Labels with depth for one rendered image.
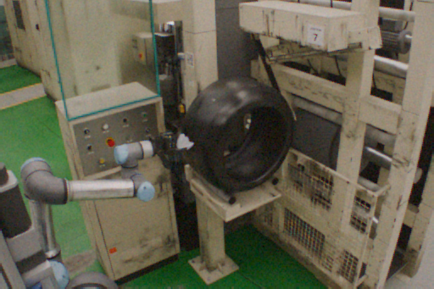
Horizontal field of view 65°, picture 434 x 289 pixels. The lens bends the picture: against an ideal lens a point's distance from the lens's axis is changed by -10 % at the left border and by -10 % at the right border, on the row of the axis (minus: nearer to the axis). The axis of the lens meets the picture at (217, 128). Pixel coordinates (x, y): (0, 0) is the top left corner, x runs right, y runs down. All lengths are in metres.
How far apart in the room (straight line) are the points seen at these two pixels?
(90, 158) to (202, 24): 0.97
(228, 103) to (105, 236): 1.22
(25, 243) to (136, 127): 1.25
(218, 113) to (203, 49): 0.42
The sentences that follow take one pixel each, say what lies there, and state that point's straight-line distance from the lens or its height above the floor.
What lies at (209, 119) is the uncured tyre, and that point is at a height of 1.34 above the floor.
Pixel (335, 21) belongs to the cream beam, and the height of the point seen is 1.76.
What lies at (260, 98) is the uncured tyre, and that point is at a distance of 1.69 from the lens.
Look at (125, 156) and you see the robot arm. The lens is 1.53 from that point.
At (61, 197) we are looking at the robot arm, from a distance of 1.36.
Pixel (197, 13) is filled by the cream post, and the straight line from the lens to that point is 1.86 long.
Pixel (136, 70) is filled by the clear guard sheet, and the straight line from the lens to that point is 2.06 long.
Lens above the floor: 2.00
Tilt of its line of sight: 25 degrees down
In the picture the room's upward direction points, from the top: 2 degrees counter-clockwise
